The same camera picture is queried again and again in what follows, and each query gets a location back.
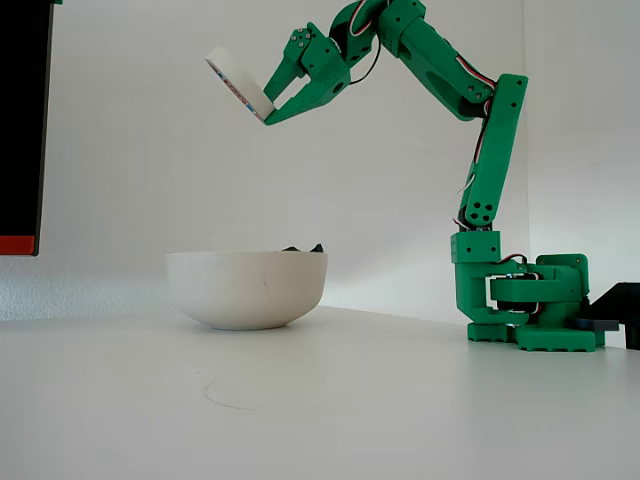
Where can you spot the white masking tape roll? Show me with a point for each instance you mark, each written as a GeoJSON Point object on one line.
{"type": "Point", "coordinates": [240, 75]}

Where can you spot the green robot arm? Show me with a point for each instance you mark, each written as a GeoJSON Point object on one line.
{"type": "Point", "coordinates": [492, 150]}

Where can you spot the black crumpled cloth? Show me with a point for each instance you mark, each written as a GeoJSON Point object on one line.
{"type": "Point", "coordinates": [316, 248]}

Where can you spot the white round bowl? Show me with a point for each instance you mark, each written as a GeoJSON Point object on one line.
{"type": "Point", "coordinates": [245, 290]}

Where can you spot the black monitor red strip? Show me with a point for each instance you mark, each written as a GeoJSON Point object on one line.
{"type": "Point", "coordinates": [22, 125]}

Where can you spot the black table clamp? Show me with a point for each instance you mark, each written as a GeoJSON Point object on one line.
{"type": "Point", "coordinates": [620, 300]}

